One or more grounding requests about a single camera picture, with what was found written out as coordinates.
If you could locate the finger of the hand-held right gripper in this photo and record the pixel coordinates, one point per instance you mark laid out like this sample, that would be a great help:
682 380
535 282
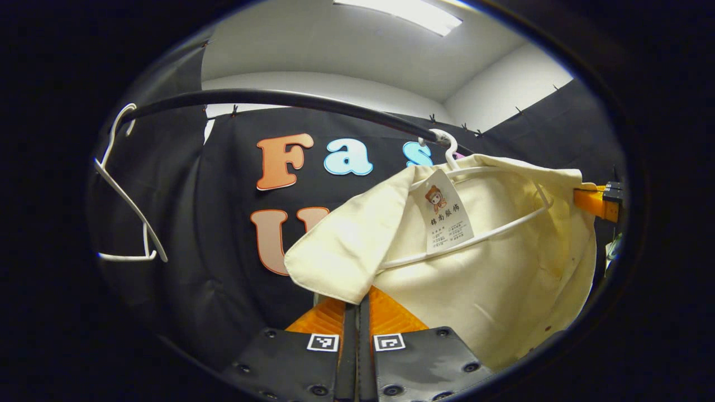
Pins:
589 202

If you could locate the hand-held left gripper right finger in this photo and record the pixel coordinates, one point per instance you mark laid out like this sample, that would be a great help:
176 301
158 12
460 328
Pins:
366 357

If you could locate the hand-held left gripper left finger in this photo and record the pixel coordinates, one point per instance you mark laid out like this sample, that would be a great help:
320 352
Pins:
347 357

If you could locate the cream shirt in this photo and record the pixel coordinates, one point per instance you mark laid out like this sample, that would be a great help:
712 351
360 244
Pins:
503 290

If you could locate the white clothes hanger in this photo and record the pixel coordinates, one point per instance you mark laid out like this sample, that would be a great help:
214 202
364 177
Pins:
453 144
125 257

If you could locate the black clothes rack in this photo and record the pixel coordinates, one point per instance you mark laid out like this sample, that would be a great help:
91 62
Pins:
268 96

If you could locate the ceiling light panel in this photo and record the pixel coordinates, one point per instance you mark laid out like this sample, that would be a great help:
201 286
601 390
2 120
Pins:
402 11

